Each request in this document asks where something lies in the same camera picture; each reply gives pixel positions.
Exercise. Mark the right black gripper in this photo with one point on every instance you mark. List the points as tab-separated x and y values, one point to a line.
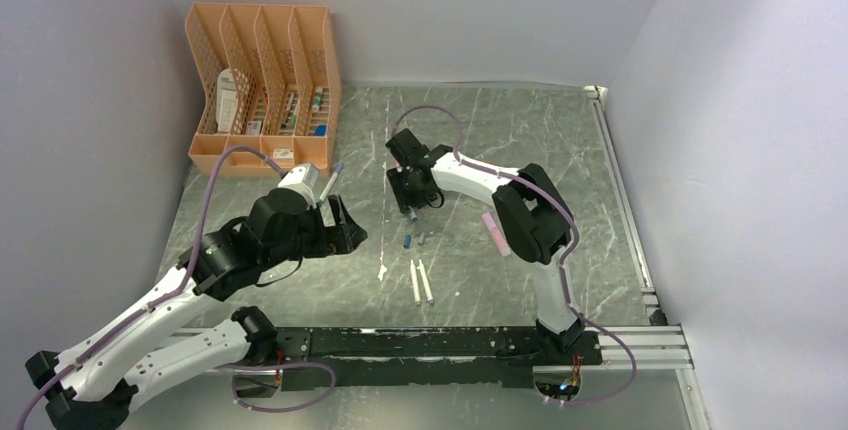
404	200

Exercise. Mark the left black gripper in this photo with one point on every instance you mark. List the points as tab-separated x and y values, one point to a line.
345	236

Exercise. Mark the white pen orange tip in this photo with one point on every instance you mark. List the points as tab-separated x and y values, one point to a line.
415	283

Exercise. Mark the white pen grey cap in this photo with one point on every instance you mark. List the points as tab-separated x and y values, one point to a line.
426	283

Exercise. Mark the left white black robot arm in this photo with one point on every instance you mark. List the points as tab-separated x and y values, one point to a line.
99	382

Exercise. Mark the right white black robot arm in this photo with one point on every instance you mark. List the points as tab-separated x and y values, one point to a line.
536	223

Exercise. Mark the white pen blue cap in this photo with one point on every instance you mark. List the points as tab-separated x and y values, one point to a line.
330	183

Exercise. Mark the purple pink highlighter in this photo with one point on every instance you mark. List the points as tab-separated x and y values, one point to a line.
496	235

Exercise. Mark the orange plastic file organizer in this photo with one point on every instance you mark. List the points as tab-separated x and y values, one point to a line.
284	63

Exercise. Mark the white paper packet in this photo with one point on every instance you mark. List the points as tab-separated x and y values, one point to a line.
226	101

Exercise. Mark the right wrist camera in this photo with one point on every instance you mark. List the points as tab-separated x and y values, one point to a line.
405	148

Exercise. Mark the black base frame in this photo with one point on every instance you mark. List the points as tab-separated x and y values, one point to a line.
507	355

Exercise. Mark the aluminium rail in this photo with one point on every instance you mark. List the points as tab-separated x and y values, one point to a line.
657	345

